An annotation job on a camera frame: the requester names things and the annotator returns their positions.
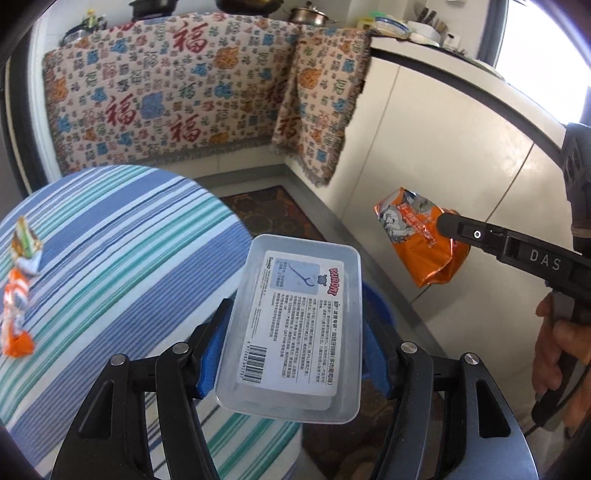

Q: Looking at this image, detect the orange snack bag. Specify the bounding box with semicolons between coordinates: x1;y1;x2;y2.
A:
374;188;471;288

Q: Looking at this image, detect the patterned fabric side cover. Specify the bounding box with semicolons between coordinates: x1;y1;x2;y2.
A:
271;25;372;186

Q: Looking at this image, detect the white bowl on counter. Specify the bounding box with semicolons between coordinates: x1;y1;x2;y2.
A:
409;23;441;47

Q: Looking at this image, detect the white kitchen cabinet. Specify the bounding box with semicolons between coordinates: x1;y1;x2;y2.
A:
285;36;583;416

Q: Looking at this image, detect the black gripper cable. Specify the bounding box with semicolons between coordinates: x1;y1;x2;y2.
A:
523;354;583;437

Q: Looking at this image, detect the steel pot with lid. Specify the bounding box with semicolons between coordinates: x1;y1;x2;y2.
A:
287;1;335;27

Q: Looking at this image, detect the blue striped tablecloth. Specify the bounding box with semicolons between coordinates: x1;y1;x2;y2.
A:
1;165;252;479

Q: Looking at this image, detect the person's right hand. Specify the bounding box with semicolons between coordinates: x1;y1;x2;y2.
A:
532;294;591;434

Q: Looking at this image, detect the clear plastic floss box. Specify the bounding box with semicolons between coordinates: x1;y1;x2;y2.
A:
214;234;363;425

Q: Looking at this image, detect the orange white candy wrapper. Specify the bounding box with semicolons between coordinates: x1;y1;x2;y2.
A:
1;268;35;358

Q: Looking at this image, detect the black cooking pot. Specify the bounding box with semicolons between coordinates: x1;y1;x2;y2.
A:
129;0;178;21

